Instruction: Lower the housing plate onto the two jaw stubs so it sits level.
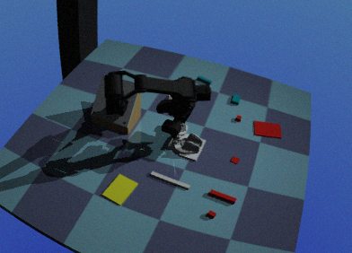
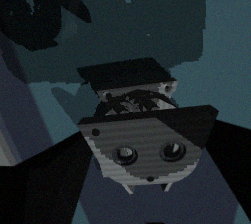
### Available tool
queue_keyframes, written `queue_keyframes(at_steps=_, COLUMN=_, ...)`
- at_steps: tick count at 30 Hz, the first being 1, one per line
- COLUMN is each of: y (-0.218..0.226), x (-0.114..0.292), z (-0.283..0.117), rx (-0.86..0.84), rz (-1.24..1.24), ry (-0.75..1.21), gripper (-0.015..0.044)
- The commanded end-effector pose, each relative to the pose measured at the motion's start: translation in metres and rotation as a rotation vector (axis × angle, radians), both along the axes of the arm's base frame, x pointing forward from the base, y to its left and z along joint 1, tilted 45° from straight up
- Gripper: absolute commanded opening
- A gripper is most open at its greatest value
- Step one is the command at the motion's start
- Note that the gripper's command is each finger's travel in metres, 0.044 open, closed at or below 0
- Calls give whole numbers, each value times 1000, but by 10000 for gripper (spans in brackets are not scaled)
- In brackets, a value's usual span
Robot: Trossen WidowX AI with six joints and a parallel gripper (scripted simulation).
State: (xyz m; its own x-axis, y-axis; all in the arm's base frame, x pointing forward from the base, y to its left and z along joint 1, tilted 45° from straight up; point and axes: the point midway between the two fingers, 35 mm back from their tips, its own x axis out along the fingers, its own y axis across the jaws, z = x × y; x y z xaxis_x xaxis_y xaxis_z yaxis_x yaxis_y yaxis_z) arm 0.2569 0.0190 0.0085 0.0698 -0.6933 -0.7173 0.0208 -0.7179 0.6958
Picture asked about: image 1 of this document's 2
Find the red rectangular bar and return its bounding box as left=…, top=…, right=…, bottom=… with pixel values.
left=209, top=189, right=236, bottom=204

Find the red flat plate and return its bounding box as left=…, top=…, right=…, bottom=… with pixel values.
left=254, top=120, right=282, bottom=139

